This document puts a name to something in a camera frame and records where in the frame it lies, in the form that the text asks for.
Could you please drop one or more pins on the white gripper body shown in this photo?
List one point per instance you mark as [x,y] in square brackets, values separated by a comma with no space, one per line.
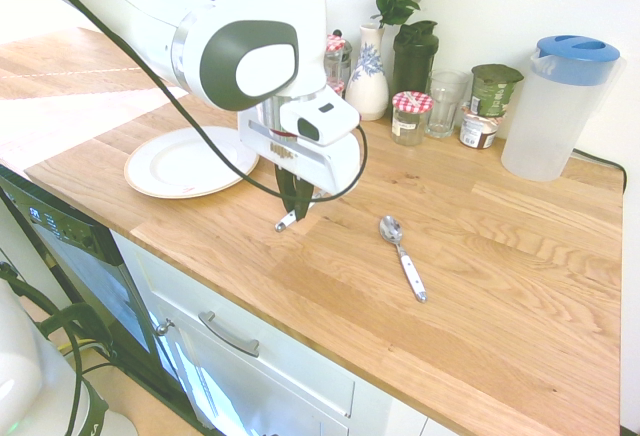
[320,166]

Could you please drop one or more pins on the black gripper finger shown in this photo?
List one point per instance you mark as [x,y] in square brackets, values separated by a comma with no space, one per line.
[286,188]
[305,201]

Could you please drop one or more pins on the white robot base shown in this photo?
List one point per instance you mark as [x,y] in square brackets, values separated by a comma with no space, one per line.
[30,371]

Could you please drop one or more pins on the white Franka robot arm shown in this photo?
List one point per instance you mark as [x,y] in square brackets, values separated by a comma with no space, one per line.
[260,6]

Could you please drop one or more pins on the white plate with gold rim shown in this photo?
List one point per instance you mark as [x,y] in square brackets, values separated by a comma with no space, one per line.
[165,166]

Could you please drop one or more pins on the white vase with blue print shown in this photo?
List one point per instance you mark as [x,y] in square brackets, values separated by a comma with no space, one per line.
[367,86]

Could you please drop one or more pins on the small glass jar checked lid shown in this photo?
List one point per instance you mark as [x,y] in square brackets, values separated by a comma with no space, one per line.
[411,121]

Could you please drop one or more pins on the tall glass jar checked lid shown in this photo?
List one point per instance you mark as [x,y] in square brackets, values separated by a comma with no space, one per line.
[336,63]

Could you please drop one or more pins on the clear glass tumbler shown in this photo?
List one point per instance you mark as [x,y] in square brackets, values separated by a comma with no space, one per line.
[445,106]

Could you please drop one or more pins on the black shaker bottle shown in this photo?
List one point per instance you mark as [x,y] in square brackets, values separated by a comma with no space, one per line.
[412,61]

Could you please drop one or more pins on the white drawer front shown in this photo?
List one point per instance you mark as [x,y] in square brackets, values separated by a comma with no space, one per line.
[280,356]

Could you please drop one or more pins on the brown and white yogurt cup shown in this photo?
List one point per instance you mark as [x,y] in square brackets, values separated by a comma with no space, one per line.
[477,131]

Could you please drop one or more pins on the silver cabinet knob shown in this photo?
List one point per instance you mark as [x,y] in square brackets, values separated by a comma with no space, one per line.
[163,327]

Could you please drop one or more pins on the green yogurt cup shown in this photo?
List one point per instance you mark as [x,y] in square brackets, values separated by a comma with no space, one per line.
[492,88]

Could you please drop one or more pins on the white cabinet door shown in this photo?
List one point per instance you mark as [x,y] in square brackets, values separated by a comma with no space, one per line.
[240,396]

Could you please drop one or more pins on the black dishwasher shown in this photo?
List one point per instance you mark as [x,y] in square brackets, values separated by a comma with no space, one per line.
[90,266]

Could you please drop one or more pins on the clear pitcher with blue lid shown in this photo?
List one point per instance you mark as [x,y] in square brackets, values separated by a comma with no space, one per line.
[550,121]

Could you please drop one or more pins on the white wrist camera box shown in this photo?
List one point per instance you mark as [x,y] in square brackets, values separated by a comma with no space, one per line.
[325,118]

